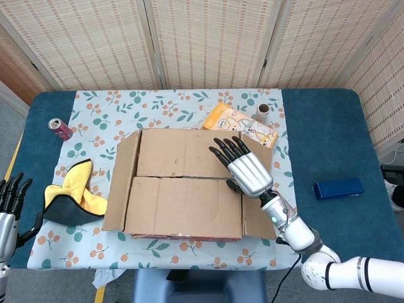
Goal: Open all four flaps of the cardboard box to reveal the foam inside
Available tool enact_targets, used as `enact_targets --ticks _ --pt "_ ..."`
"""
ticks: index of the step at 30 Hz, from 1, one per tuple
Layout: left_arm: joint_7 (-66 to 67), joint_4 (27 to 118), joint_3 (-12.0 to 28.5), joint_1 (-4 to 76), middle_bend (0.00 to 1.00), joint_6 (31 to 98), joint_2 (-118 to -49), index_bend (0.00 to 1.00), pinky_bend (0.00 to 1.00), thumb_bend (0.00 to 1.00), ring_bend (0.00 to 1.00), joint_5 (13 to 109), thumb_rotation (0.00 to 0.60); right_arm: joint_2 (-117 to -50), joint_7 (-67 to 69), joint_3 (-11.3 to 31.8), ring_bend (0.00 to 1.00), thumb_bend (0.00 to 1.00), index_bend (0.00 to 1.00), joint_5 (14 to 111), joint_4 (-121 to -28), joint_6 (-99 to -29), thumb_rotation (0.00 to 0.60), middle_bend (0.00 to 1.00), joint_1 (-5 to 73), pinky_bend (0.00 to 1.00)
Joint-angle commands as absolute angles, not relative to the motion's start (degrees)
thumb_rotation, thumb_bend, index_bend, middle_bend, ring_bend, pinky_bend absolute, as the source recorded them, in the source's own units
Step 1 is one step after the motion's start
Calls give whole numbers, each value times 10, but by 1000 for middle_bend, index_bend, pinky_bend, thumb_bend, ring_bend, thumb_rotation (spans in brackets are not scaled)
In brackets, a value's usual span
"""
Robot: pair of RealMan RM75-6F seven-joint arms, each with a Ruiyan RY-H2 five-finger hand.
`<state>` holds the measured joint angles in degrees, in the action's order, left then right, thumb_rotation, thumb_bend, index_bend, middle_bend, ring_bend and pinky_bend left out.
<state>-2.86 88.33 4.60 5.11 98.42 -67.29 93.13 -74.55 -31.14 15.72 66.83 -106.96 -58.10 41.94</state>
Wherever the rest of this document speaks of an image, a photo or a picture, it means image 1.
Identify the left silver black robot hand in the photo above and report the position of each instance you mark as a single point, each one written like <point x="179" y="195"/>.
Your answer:
<point x="8" y="233"/>

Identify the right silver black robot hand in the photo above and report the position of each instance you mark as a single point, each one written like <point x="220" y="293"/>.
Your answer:
<point x="251" y="173"/>

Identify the red cardboard shipping box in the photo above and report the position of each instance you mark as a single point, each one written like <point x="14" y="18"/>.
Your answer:
<point x="183" y="205"/>

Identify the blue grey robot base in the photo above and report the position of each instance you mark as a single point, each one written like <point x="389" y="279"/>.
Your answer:
<point x="202" y="290"/>

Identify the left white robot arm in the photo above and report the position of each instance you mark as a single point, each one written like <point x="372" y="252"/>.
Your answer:
<point x="3" y="281"/>

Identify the brown cardboard tube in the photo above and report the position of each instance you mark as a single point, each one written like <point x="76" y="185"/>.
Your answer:
<point x="262" y="114"/>

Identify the blue rectangular box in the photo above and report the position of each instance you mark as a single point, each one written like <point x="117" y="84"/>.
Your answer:
<point x="339" y="188"/>

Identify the orange corgi print tissue pack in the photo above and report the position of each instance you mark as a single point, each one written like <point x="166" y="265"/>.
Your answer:
<point x="227" y="121"/>

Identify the yellow and dark cloth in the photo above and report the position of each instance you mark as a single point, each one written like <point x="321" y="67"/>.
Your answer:
<point x="75" y="186"/>

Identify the red soda can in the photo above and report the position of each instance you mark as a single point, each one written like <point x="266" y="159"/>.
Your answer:
<point x="61" y="130"/>

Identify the woven folding screen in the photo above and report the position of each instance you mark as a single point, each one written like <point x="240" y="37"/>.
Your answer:
<point x="205" y="41"/>

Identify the black floor equipment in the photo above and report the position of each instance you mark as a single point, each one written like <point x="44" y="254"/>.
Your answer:
<point x="393" y="175"/>

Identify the floral fruit print tablecloth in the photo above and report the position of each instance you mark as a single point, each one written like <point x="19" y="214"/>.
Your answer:
<point x="104" y="120"/>

